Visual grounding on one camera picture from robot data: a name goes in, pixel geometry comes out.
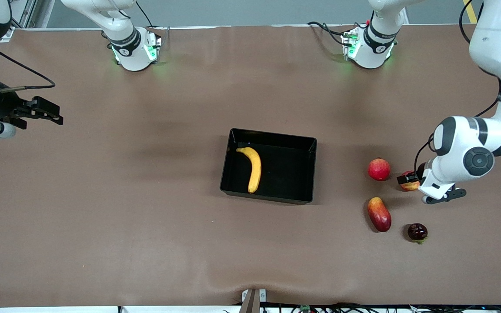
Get red yellow apple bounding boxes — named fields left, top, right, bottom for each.
left=400, top=170, right=421, bottom=192

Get black rectangular plastic box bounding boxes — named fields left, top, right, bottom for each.
left=220, top=128, right=317, bottom=205

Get yellow banana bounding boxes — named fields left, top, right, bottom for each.
left=236, top=147, right=262, bottom=194

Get red pomegranate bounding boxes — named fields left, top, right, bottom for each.
left=367, top=157, right=391, bottom=181

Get red yellow mango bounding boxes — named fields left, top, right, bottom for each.
left=367, top=197, right=392, bottom=233

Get dark purple mangosteen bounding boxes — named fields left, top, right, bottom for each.
left=407, top=223, right=428, bottom=244

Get brown table mat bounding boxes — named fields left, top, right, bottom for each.
left=0, top=24, right=501, bottom=307

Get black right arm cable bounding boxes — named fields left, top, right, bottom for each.
left=0, top=39, right=56, bottom=91

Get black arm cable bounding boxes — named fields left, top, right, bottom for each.
left=0, top=39, right=56, bottom=91
left=414, top=0, right=501, bottom=174

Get aluminium frame profile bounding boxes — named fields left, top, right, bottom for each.
left=5, top=0, right=38, bottom=32

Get black right base cable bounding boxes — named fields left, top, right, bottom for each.
left=135, top=0, right=154, bottom=28

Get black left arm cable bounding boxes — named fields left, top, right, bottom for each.
left=414, top=0, right=501, bottom=174

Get black left base cables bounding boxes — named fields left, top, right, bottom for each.
left=306, top=21, right=349, bottom=46

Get grey metal camera bracket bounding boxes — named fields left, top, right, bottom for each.
left=241, top=288, right=267, bottom=313

